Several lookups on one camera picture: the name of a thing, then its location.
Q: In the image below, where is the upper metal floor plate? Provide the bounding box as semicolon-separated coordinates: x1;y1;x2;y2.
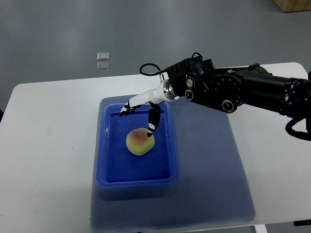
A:
97;51;110;61

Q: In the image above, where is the yellow pink peach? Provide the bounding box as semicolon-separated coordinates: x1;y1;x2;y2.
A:
126;128;155;156

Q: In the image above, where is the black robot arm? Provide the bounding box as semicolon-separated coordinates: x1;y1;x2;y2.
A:
164;52;311;141

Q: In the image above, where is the blue textured mat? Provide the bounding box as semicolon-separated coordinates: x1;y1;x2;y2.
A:
90;96;256;233

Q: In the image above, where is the brown cardboard box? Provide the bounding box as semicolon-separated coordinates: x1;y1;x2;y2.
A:
274;0;311;13

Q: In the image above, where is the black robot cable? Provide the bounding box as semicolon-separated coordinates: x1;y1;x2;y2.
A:
139;63;168;76

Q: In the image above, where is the blue plastic tray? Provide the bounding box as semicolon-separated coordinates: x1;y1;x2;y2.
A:
95;103;178;188

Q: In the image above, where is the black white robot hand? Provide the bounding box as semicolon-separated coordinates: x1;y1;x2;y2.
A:
120;81;168;137

